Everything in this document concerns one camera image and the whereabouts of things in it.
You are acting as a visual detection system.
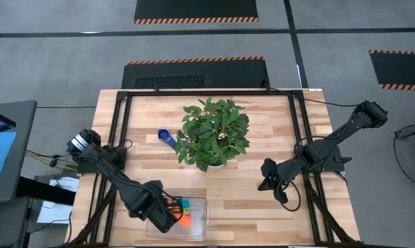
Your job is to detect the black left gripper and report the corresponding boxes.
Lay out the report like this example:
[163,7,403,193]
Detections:
[141,196,181,234]

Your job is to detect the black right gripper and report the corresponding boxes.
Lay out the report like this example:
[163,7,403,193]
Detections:
[256,157,301,205]

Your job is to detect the orange measuring cup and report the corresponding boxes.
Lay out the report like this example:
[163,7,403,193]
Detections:
[165,197,193,229]

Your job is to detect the clear plastic basket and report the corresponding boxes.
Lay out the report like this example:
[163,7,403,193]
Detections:
[144,196,209,242]

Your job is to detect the dark blue measuring cup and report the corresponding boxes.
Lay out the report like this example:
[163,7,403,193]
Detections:
[157,128,179,151]

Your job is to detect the green plant in white pot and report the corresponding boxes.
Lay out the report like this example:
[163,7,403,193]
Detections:
[174,96,252,173]

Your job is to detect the white paper sheets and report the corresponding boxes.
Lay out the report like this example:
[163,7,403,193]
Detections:
[36,176,81,225]

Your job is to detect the black mat with striped edge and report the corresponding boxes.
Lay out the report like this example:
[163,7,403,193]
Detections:
[121,56,271,90]
[133,0,260,25]
[368,49,415,92]

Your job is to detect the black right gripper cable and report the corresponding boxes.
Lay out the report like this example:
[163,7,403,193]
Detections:
[277,177,303,213]

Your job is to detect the long black cable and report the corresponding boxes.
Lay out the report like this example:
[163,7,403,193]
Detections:
[261,78,362,108]

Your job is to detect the black aluminium table frame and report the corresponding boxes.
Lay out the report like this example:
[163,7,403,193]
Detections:
[65,88,363,247]

